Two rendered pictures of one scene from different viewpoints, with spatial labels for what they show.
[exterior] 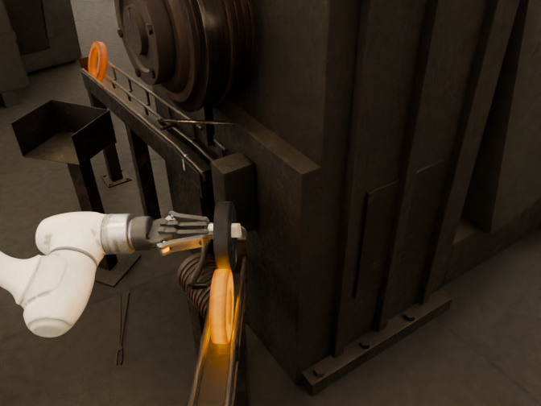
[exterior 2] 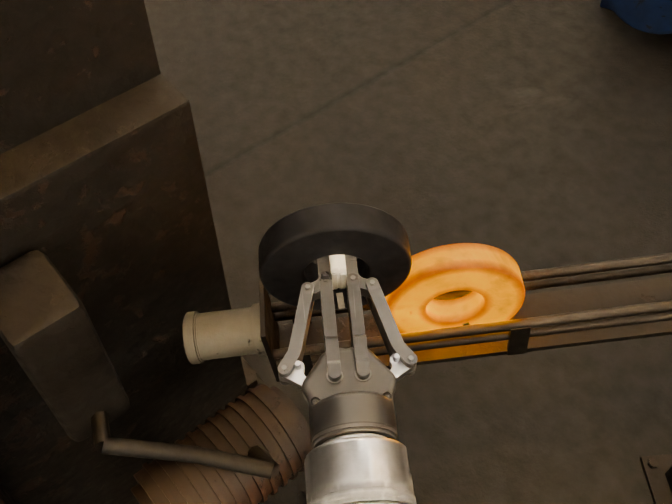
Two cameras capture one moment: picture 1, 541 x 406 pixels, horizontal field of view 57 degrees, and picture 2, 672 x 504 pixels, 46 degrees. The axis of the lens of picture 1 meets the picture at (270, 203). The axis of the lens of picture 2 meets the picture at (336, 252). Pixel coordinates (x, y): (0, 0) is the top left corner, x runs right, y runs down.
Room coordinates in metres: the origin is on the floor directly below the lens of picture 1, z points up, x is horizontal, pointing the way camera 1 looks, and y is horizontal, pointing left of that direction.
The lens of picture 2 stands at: (0.90, 0.56, 1.45)
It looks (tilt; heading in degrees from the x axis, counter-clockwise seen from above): 54 degrees down; 263
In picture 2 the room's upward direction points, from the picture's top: straight up
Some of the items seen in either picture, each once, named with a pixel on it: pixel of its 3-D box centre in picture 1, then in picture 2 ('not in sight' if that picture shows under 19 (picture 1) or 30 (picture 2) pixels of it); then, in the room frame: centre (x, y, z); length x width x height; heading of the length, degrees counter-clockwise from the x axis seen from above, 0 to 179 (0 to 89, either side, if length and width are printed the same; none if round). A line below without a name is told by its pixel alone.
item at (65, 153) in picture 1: (85, 198); not in sight; (1.59, 0.73, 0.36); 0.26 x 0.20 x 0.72; 68
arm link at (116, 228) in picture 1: (121, 234); (358, 480); (0.85, 0.33, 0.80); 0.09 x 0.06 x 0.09; 178
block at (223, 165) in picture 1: (235, 196); (57, 350); (1.15, 0.10, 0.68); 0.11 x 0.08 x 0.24; 123
